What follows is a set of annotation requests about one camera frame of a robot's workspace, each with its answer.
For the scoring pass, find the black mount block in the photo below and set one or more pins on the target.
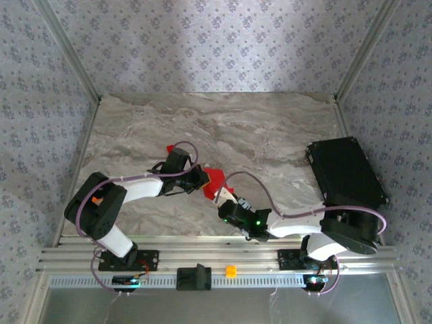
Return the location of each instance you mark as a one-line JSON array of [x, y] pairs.
[[192, 278]]

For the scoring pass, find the right controller circuit board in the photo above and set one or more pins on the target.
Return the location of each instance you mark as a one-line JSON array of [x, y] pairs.
[[315, 281]]

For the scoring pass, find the small orange block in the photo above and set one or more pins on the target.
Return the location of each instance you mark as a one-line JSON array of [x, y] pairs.
[[231, 271]]

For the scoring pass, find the aluminium rail frame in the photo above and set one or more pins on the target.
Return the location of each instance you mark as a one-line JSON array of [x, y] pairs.
[[216, 251]]

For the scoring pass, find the left controller circuit board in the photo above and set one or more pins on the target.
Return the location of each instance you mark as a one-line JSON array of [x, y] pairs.
[[125, 280]]

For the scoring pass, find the controller circuit board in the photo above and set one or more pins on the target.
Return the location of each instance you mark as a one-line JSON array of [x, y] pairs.
[[315, 281], [125, 280]]

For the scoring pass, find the aluminium corner post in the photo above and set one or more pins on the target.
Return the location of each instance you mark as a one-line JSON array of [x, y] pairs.
[[67, 50], [368, 50]]

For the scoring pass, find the aluminium table side rail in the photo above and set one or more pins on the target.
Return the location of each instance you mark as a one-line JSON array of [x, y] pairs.
[[81, 158], [346, 128]]

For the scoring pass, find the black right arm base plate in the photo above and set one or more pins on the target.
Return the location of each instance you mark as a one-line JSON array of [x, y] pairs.
[[287, 260]]

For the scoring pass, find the orange curved hook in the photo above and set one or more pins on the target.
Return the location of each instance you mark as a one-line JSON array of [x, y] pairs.
[[96, 200]]

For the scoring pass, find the black flat box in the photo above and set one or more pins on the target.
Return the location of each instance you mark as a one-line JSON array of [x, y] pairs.
[[347, 168]]

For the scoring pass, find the small red block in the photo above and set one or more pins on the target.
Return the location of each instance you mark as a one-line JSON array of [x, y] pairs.
[[170, 148]]

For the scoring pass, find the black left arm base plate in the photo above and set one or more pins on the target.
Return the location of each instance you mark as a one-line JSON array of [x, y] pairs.
[[150, 258]]

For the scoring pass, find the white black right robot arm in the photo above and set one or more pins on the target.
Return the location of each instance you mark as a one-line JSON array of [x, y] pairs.
[[297, 224]]

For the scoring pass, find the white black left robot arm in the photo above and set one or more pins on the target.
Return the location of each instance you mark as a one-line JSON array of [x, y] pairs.
[[141, 189]]

